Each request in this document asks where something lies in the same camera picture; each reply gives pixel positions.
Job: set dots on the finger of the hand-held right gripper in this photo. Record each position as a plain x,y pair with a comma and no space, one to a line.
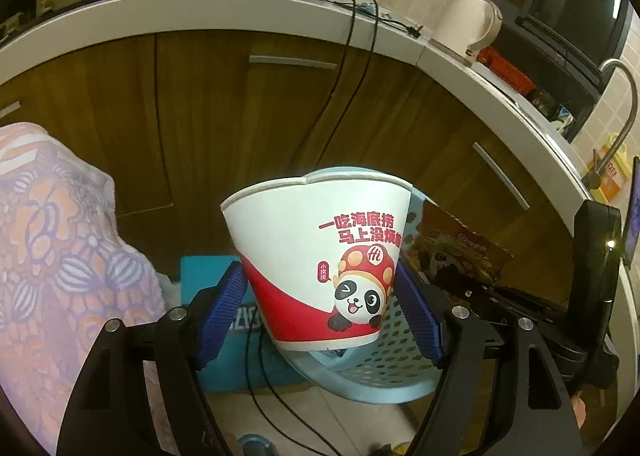
490,293

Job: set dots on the white red panda paper cup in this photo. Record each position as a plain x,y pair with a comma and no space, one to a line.
300,246

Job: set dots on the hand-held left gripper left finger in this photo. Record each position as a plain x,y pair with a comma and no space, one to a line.
227,311

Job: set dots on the white electric kettle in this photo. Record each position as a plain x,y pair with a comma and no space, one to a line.
465,20

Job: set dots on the dark glass jar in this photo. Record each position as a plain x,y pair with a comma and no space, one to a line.
540,98

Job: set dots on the red tray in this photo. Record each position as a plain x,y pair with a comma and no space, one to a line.
505,66

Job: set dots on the pink patterned cloth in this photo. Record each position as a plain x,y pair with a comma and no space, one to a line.
60,261

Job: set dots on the teal box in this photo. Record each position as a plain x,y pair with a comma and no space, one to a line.
235,371

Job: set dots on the light blue plastic basket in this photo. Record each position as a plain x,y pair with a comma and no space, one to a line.
380,371

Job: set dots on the dark kitchen window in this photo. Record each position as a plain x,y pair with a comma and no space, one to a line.
565,0

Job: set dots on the brown snack packet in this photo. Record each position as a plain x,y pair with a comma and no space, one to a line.
460,246

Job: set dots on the steel kitchen faucet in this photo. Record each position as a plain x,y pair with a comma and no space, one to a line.
631,100

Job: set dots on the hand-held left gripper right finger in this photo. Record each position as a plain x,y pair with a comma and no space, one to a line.
420,316

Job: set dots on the yellow orange box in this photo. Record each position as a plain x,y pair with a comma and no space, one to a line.
612,175

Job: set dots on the person's right hand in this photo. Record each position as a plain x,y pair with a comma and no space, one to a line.
580,412

